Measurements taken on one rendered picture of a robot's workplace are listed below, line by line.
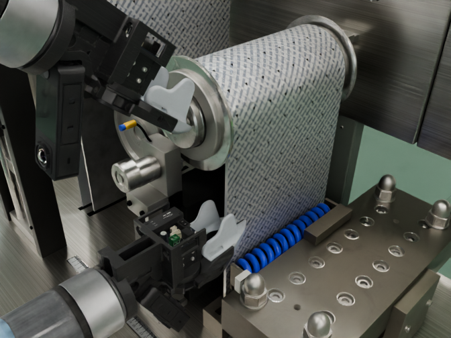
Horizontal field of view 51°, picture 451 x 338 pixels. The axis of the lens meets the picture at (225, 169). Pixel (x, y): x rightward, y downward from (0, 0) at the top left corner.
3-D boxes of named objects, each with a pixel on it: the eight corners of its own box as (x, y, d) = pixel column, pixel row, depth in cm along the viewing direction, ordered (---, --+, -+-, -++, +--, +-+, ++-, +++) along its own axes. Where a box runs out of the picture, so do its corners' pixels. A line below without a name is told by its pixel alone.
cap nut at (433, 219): (420, 222, 77) (427, 200, 74) (431, 212, 79) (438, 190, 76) (442, 233, 74) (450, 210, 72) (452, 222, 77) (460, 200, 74)
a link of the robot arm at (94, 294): (98, 360, 50) (60, 314, 55) (134, 335, 53) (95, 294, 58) (88, 314, 46) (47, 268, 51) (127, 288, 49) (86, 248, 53)
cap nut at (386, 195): (369, 196, 82) (374, 174, 80) (380, 187, 84) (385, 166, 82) (388, 205, 80) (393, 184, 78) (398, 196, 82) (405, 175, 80)
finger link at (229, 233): (262, 204, 61) (208, 236, 56) (259, 238, 65) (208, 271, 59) (245, 193, 63) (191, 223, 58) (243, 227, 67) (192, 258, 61)
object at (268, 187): (223, 269, 69) (225, 161, 58) (321, 201, 82) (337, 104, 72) (225, 271, 68) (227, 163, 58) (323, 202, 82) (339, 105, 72)
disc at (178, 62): (157, 145, 67) (148, 42, 59) (160, 144, 68) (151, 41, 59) (230, 189, 58) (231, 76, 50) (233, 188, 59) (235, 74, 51)
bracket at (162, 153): (137, 308, 78) (116, 148, 61) (168, 287, 81) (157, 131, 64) (156, 326, 75) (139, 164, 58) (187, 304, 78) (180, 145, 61)
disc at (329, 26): (274, 94, 82) (280, 6, 74) (276, 93, 82) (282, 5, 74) (347, 123, 73) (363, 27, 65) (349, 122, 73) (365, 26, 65)
